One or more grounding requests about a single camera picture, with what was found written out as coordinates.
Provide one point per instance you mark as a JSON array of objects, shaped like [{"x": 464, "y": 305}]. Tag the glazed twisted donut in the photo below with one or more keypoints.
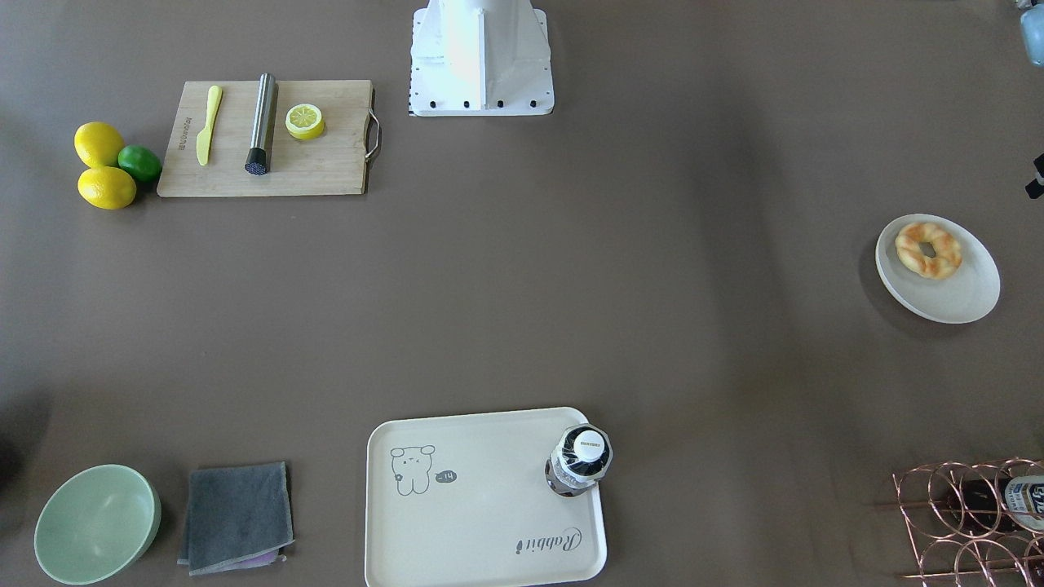
[{"x": 928, "y": 250}]

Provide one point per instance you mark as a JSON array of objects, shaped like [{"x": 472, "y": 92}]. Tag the white round plate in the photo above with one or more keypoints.
[{"x": 971, "y": 293}]

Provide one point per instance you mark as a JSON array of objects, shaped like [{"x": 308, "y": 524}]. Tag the cream rabbit tray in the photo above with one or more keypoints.
[{"x": 463, "y": 500}]

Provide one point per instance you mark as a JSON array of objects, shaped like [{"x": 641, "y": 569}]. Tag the half lemon slice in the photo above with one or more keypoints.
[{"x": 305, "y": 122}]

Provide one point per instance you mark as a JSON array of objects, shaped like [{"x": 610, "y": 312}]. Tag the steel cylindrical muddler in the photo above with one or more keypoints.
[{"x": 257, "y": 160}]

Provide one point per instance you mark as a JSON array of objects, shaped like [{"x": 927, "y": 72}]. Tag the wooden cutting board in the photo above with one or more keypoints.
[{"x": 334, "y": 164}]

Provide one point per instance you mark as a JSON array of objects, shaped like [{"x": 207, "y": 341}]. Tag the grey folded cloth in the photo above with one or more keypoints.
[{"x": 236, "y": 518}]

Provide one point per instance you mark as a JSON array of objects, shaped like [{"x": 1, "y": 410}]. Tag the yellow plastic knife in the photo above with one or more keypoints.
[{"x": 204, "y": 137}]

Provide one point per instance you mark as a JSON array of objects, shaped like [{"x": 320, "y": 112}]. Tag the green lime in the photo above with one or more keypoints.
[{"x": 143, "y": 165}]

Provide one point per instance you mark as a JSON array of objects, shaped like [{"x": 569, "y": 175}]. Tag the yellow lemon lower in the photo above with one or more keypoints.
[{"x": 107, "y": 188}]

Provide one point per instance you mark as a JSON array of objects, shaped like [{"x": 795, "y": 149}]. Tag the yellow lemon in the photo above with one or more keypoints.
[
  {"x": 107, "y": 188},
  {"x": 98, "y": 144}
]

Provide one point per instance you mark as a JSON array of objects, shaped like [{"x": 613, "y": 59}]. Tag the yellow lemon upper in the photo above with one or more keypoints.
[{"x": 98, "y": 144}]

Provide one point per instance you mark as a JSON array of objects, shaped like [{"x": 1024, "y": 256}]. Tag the green bowl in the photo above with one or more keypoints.
[{"x": 96, "y": 524}]

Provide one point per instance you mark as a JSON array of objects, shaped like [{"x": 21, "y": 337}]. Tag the bottle in rack upper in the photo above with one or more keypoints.
[{"x": 1012, "y": 504}]

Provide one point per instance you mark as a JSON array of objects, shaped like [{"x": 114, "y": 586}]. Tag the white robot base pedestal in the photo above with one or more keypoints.
[{"x": 480, "y": 59}]

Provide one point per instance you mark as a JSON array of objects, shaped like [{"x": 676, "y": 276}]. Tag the copper wire bottle rack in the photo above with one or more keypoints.
[{"x": 924, "y": 499}]

